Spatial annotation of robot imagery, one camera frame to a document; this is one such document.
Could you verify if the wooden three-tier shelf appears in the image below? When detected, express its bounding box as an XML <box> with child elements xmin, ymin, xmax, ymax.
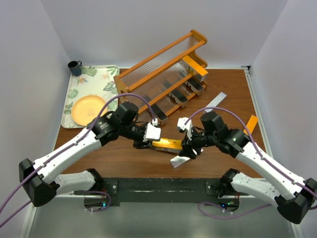
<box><xmin>114</xmin><ymin>30</ymin><xmax>208</xmax><ymax>122</ymax></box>

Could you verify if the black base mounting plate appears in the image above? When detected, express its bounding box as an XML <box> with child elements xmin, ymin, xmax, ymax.
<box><xmin>84</xmin><ymin>177</ymin><xmax>250</xmax><ymax>211</ymax></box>

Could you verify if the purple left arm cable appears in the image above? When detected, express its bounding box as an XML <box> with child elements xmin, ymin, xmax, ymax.
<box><xmin>0</xmin><ymin>93</ymin><xmax>159</xmax><ymax>228</ymax></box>

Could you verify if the orange plate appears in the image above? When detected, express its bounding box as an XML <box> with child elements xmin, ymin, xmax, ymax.
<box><xmin>71</xmin><ymin>95</ymin><xmax>106</xmax><ymax>126</ymax></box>

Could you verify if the orange toothpaste box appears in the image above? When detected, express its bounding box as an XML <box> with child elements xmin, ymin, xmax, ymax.
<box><xmin>181</xmin><ymin>56</ymin><xmax>208</xmax><ymax>82</ymax></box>
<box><xmin>152</xmin><ymin>138</ymin><xmax>182</xmax><ymax>154</ymax></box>
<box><xmin>246</xmin><ymin>115</ymin><xmax>259</xmax><ymax>134</ymax></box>

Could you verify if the silver R&O charcoal toothpaste box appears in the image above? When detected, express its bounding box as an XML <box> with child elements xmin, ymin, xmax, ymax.
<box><xmin>168</xmin><ymin>89</ymin><xmax>188</xmax><ymax>108</ymax></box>

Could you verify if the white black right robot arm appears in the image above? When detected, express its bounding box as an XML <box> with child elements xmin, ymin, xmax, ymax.
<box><xmin>177</xmin><ymin>111</ymin><xmax>317</xmax><ymax>224</ymax></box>

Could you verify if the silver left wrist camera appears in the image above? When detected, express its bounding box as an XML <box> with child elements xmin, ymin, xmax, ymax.
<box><xmin>143</xmin><ymin>119</ymin><xmax>161</xmax><ymax>142</ymax></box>

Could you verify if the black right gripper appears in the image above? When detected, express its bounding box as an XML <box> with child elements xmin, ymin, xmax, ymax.
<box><xmin>179</xmin><ymin>126</ymin><xmax>217</xmax><ymax>159</ymax></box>

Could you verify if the orange toothpaste box front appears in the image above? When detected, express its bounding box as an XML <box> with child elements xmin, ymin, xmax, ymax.
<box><xmin>181</xmin><ymin>56</ymin><xmax>208</xmax><ymax>82</ymax></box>

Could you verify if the floral serving tray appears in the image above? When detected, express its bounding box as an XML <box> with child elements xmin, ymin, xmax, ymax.
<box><xmin>61</xmin><ymin>65</ymin><xmax>119</xmax><ymax>128</ymax></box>

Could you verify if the aluminium table edge rail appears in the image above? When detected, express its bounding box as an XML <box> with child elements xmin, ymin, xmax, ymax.
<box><xmin>241</xmin><ymin>66</ymin><xmax>272</xmax><ymax>157</ymax></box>

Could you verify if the dark blue mug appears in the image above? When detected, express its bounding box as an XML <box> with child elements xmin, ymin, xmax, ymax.
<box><xmin>67</xmin><ymin>60</ymin><xmax>82</xmax><ymax>77</ymax></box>

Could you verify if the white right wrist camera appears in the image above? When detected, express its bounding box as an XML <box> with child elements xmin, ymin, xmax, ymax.
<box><xmin>177</xmin><ymin>118</ymin><xmax>193</xmax><ymax>140</ymax></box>

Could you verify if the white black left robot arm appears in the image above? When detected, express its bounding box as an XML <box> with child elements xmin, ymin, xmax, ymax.
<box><xmin>19</xmin><ymin>102</ymin><xmax>160</xmax><ymax>207</ymax></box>

